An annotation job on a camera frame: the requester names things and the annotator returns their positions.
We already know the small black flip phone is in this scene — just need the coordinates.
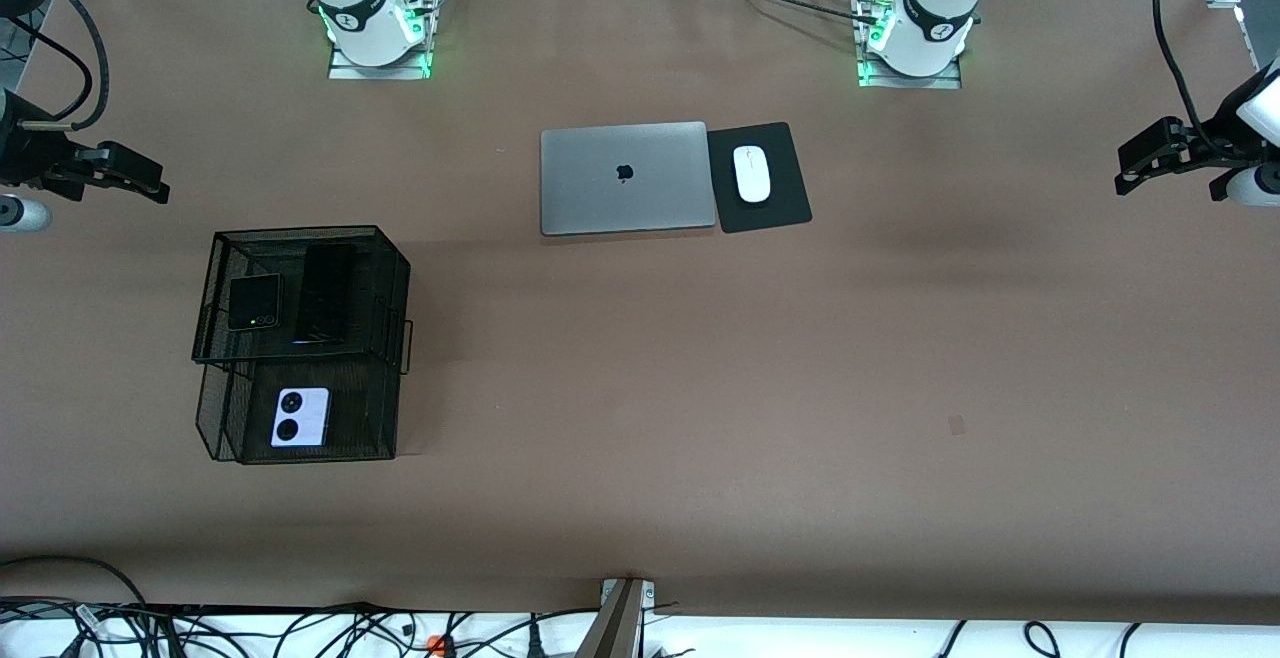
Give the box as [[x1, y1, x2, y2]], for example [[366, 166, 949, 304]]
[[227, 273, 283, 332]]

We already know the long black smartphone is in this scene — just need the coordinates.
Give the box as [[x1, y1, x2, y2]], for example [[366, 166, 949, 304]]
[[293, 241, 356, 347]]

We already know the lavender flip phone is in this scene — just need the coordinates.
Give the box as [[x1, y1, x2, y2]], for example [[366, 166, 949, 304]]
[[270, 386, 331, 449]]

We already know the black mouse pad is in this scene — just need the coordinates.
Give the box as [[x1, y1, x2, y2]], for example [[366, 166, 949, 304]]
[[706, 121, 813, 235]]

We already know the white computer mouse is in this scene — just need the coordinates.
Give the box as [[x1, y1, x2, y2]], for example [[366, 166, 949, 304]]
[[733, 145, 773, 204]]

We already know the grey closed laptop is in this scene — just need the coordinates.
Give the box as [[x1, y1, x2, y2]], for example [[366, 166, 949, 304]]
[[540, 121, 719, 237]]

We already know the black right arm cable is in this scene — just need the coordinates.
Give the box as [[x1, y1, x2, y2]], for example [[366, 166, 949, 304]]
[[5, 0, 110, 131]]

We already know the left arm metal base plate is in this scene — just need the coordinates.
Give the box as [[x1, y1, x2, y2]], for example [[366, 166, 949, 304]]
[[857, 53, 963, 91]]

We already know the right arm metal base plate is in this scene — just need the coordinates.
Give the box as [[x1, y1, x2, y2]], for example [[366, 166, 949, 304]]
[[328, 38, 434, 81]]

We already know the black wire mesh basket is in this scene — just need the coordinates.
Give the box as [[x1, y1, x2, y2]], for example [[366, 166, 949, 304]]
[[190, 225, 415, 466]]

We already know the grey floor cable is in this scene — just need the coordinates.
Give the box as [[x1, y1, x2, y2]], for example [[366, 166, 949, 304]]
[[0, 555, 151, 611]]

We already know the grey metal camera post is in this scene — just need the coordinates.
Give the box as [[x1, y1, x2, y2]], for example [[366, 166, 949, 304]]
[[572, 576, 658, 658]]

